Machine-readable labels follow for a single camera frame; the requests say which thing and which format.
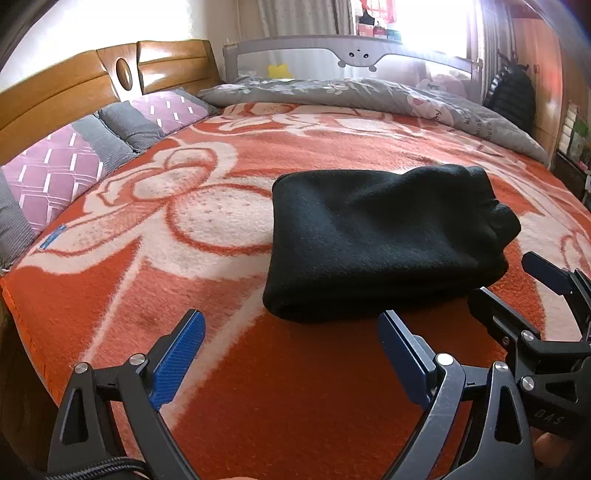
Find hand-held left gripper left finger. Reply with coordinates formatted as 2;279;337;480
46;309;206;480

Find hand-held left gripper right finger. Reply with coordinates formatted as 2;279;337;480
377;310;539;480

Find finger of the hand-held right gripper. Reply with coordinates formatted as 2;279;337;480
522;251;591;341
468;286;546;363

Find black pants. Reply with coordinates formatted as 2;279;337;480
262;165;522;324

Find person's right hand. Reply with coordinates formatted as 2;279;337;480
534;433;565;480

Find orange and white floral blanket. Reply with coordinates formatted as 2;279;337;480
0;102;591;480

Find cluttered shelf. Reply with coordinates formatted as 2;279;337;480
555;98;591;197

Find black backpack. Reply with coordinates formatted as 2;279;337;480
484;62;539;136

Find pink plush pillow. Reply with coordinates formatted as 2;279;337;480
414;69;468;97

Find wooden wardrobe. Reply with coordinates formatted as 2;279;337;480
512;13;570;139

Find pink and grey pillow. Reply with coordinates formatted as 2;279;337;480
98;88;220;154
0;113;136;274

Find grey printed duvet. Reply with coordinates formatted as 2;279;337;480
198;76;551;168

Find colourful storage boxes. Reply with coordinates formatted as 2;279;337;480
356;17;403;40

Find wooden headboard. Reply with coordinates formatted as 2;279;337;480
0;39;221;166

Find grey patterned curtain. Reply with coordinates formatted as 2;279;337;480
256;0;359;40

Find black braided cable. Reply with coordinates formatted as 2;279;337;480
44;456;145;480

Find grey bed guard rail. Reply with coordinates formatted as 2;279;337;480
223;34;484;100

